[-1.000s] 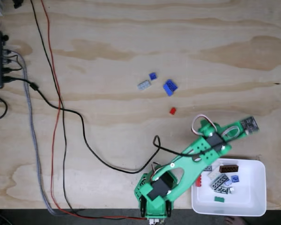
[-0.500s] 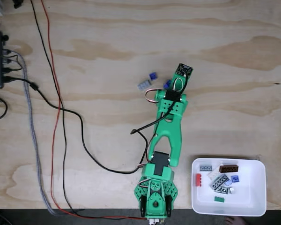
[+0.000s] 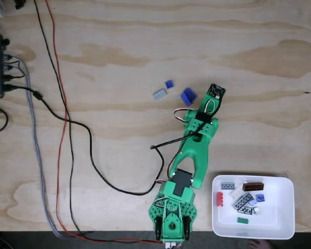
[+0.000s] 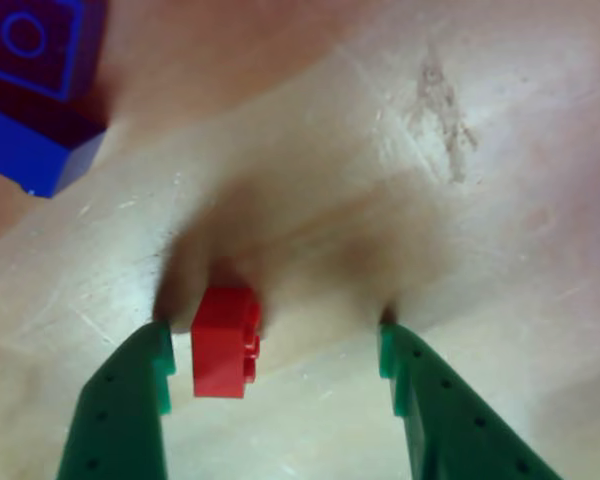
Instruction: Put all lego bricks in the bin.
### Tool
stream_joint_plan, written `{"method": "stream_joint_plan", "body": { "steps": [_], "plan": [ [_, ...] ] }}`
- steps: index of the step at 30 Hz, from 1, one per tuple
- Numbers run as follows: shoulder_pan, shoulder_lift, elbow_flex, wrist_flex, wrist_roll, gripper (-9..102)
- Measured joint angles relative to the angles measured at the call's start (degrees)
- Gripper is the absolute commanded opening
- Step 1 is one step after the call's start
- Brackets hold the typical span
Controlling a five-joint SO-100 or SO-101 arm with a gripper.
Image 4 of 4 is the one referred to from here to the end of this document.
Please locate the small red lego brick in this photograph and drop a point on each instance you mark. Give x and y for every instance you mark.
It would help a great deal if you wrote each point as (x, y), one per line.
(220, 345)

